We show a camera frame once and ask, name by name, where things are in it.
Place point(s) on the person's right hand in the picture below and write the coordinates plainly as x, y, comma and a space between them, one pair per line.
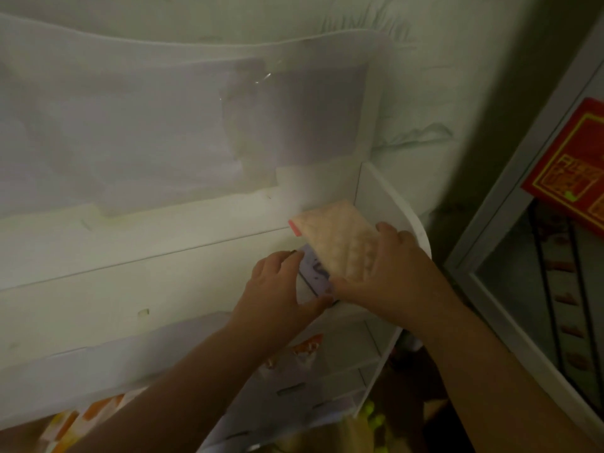
401, 283

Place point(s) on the person's left hand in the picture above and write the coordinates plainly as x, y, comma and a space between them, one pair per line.
269, 306

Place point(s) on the person's right thumb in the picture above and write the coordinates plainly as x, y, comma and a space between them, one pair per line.
347, 287

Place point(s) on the person's left thumb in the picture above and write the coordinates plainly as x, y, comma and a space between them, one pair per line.
316, 306

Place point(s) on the small white purple card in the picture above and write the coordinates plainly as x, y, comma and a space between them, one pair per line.
315, 273

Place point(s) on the beige waffle cloth pink edge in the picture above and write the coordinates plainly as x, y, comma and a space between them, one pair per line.
339, 240

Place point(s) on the person's left forearm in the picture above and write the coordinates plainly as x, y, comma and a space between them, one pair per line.
188, 396

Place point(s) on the person's right forearm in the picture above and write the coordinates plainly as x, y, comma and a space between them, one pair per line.
490, 391

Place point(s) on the white packet orange print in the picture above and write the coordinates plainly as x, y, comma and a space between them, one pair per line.
302, 351

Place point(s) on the yellow green object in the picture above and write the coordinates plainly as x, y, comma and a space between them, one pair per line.
373, 419

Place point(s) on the white shelf unit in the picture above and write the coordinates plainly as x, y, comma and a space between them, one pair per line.
141, 287

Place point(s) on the black window grille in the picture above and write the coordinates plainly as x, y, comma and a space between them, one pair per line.
547, 287

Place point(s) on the red paper decoration gold print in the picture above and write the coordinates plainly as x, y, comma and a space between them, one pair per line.
573, 165

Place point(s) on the orange white patterned packet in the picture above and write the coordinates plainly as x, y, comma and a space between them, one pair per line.
71, 424

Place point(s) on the white window frame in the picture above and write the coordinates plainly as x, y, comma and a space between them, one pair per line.
500, 216

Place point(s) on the white paper sheet on wall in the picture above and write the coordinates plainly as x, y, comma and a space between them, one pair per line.
165, 117

